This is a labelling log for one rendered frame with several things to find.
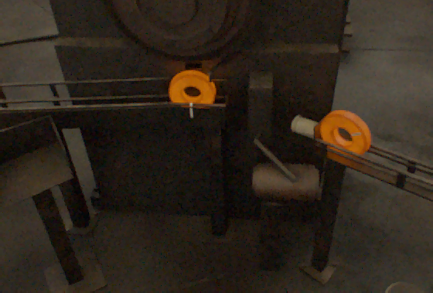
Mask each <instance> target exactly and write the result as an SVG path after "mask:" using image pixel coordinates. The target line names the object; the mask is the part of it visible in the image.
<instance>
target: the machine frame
mask: <svg viewBox="0 0 433 293"><path fill-rule="evenodd" d="M49 4H50V7H51V10H52V13H53V17H54V20H55V22H56V27H57V29H58V33H59V35H60V37H59V39H58V40H57V41H56V42H55V43H54V47H55V50H56V56H57V59H58V62H59V64H60V69H61V70H62V73H63V77H64V80H65V81H76V80H103V79H117V78H125V79H131V78H145V77H171V80H165V84H166V86H167V90H168V94H169V88H170V86H171V82H172V77H175V76H176V75H177V74H179V73H181V72H183V71H187V70H189V63H180V62H175V61H171V60H166V59H164V58H161V57H159V56H154V55H153V54H151V53H149V52H147V51H146V50H144V49H141V48H140V47H139V46H137V45H136V44H135V43H134V42H132V41H131V40H130V39H129V38H128V37H127V36H126V35H125V34H124V33H123V32H122V31H121V30H120V29H119V28H118V27H117V26H116V24H115V23H114V21H112V19H111V16H110V15H109V13H108V12H107V9H106V8H105V6H104V3H103V1H102V0H49ZM348 9H349V0H263V4H262V7H261V12H260V14H259V16H258V18H257V22H256V24H255V26H254V28H253V29H252V30H251V32H250V33H249V35H248V36H247V37H246V39H245V40H244V41H243V42H242V43H241V44H240V45H238V46H237V47H235V48H234V49H233V50H232V51H230V52H228V53H226V54H224V55H222V56H221V57H217V58H215V59H212V60H207V61H204V62H202V69H203V74H205V75H207V76H208V74H207V73H208V72H209V71H211V69H213V68H214V67H215V66H216V65H217V64H218V63H219V62H220V61H221V60H222V59H223V58H224V57H225V56H226V55H229V57H228V58H227V59H226V60H228V59H229V58H230V57H232V56H234V55H235V54H236V53H238V52H240V51H243V52H242V54H240V55H239V56H238V57H235V58H234V59H233V60H231V61H230V62H229V63H227V64H226V65H224V66H223V67H222V68H220V69H218V70H217V71H216V72H215V73H213V74H212V75H211V77H212V78H227V81H221V90H222V95H221V96H227V93H228V92H229V101H230V109H229V113H228V120H226V118H225V128H223V154H224V171H225V190H226V207H227V218H233V219H254V220H260V219H261V199H260V198H257V197H256V194H252V185H253V171H254V165H257V163H258V162H261V163H262V162H263V163H267V162H268V163H271V162H272V160H270V159H269V158H268V157H267V156H266V155H265V154H263V153H262V152H261V150H260V149H259V148H257V147H256V145H255V144H254V143H253V142H252V141H250V140H249V138H248V87H249V80H250V74H251V72H271V73H273V74H274V83H273V104H272V119H271V139H270V141H268V142H261V141H260V142H261V144H262V145H263V146H264V147H265V148H267V149H268V151H270V152H271V153H272V154H273V155H274V156H275V157H276V158H277V159H279V161H280V162H281V163H282V164H285V163H286V164H288V165H289V163H291V165H294V163H296V165H297V164H301V165H303V164H305V165H308V164H310V165H314V166H315V169H318V173H319V189H318V197H314V200H313V201H309V203H307V202H306V201H305V202H302V201H301V200H299V202H298V201H297V200H295V201H292V200H291V199H290V201H288V200H287V199H286V200H285V201H284V209H283V218H282V221H286V222H297V223H313V221H314V220H318V215H319V203H320V198H321V193H322V185H323V176H324V171H325V170H324V158H322V157H321V156H320V155H316V154H314V140H313V139H312V138H310V137H306V136H304V135H302V134H299V133H295V132H293V131H292V129H291V126H292V122H293V120H294V119H295V118H296V116H297V115H301V116H303V118H305V119H308V120H312V121H314V122H317V123H319V122H320V121H321V120H322V119H323V118H324V117H325V116H326V115H328V114H330V113H332V105H333V100H334V96H335V90H336V78H337V73H338V68H339V59H340V55H341V50H342V45H343V37H344V32H345V27H346V19H347V14H348ZM226 60H225V61H226ZM225 61H224V62H225ZM109 84H110V87H111V90H112V93H113V96H136V95H153V94H162V87H161V84H160V80H145V81H131V82H117V83H109ZM66 87H67V91H68V94H69V96H70V98H74V97H104V96H107V91H106V89H105V86H104V84H103V83H75V84H67V85H66ZM80 133H81V135H82V138H83V143H84V147H85V149H86V151H87V156H88V158H89V161H90V167H91V169H92V173H93V174H94V179H95V184H94V185H93V187H94V188H93V191H92V193H91V194H90V200H91V202H92V205H93V206H102V207H103V209H104V210H105V211H113V210H115V211H127V212H138V213H158V214H160V213H169V214H180V215H190V216H211V213H210V195H209V186H208V176H207V167H206V140H205V131H204V127H194V126H178V125H163V126H142V127H120V128H80Z"/></svg>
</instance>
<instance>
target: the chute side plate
mask: <svg viewBox="0 0 433 293"><path fill-rule="evenodd" d="M169 108H170V110H169ZM190 108H192V110H193V117H192V118H191V114H190ZM49 115H50V116H51V118H52V119H53V124H54V125H55V127H56V129H77V128H120V127H142V126H163V125H178V126H194V127H204V120H211V121H220V123H221V127H222V128H225V109H224V108H214V107H180V106H170V107H169V106H159V107H123V108H117V107H106V108H88V109H69V110H51V111H16V112H0V131H2V130H5V129H6V128H10V127H13V126H17V125H20V124H25V123H26V122H29V121H33V120H35V119H40V118H44V117H46V116H49Z"/></svg>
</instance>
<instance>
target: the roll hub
mask: <svg viewBox="0 0 433 293"><path fill-rule="evenodd" d="M124 7H125V9H126V12H127V14H128V16H129V18H130V15H131V12H137V13H138V20H137V21H132V20H131V18H130V20H131V21H132V23H133V25H134V26H135V28H136V29H138V30H139V32H140V33H141V34H142V35H143V36H145V37H146V38H147V39H149V40H151V41H152V42H153V43H157V44H159V45H160V46H164V47H165V48H167V47H166V45H165V42H166V41H167V40H172V42H173V43H174V45H173V46H172V48H169V49H177V50H184V49H193V48H196V47H198V46H201V45H204V44H205V43H207V42H209V41H210V40H211V39H212V38H213V37H214V36H215V35H216V34H217V33H218V32H219V31H220V29H221V27H222V26H223V21H224V19H225V16H226V13H227V7H228V0H124ZM207 29H211V30H212V32H213V36H212V37H211V38H206V36H205V31H206V30H207Z"/></svg>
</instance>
